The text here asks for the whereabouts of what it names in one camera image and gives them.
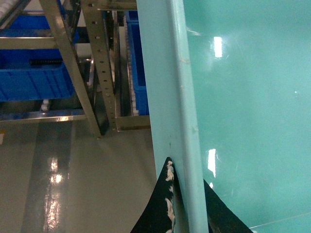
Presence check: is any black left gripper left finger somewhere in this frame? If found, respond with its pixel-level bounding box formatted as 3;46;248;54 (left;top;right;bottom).
131;157;175;233

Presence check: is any light teal plastic bin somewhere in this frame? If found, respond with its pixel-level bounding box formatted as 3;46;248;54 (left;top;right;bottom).
137;0;311;233

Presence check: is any blue bin on low shelf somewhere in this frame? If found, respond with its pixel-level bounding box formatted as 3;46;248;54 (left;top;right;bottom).
0;49;74;101

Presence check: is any stainless steel shelf frame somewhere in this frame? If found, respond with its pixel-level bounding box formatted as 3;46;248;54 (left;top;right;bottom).
0;0;150;137

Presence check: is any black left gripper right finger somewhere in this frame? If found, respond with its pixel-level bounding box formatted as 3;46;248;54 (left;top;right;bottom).
204;180;252;233

